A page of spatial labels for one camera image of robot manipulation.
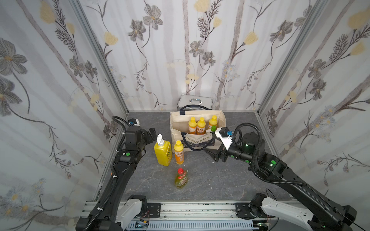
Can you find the cream canvas shopping bag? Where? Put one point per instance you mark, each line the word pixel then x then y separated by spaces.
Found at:
pixel 180 129

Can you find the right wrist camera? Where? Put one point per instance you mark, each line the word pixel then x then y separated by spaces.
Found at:
pixel 225 136

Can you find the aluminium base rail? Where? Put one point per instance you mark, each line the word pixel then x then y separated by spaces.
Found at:
pixel 208 215

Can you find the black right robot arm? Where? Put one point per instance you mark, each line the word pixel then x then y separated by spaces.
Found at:
pixel 319 213

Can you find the large yellow soap bottle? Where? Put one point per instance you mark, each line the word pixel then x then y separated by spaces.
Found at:
pixel 163 151

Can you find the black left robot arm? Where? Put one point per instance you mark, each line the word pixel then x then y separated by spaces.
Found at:
pixel 106 215

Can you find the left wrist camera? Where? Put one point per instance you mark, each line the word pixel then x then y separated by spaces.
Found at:
pixel 133 122

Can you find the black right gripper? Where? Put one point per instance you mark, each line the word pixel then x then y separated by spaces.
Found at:
pixel 215 153

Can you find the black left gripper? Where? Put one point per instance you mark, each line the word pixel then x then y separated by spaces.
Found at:
pixel 150 134

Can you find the silver metal case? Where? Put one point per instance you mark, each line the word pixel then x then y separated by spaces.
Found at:
pixel 190 102

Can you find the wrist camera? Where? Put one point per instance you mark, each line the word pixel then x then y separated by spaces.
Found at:
pixel 133 122
pixel 225 136

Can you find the green bottle red cap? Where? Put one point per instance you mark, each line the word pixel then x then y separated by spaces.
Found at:
pixel 181 178

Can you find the orange bottle yellow cap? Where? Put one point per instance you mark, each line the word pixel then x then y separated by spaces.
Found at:
pixel 201 126
pixel 192 126
pixel 179 152
pixel 213 121

